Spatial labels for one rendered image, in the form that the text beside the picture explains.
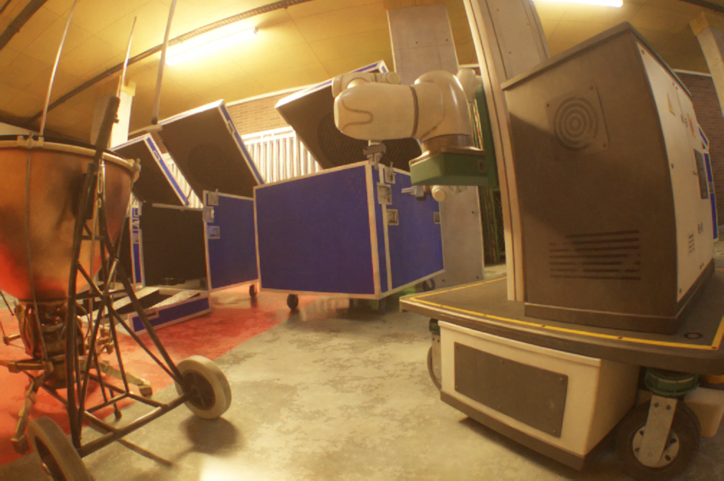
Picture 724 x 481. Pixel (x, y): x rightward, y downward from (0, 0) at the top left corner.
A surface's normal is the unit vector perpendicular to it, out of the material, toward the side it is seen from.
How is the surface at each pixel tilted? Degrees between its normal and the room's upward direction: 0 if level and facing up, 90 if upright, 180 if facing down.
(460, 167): 90
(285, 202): 90
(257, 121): 90
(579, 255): 90
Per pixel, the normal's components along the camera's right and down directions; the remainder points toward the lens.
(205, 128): -0.12, 0.70
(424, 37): -0.18, -0.07
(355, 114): -0.22, 0.40
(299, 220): -0.54, -0.03
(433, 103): 0.04, -0.07
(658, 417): -0.91, 0.04
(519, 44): 0.40, -0.11
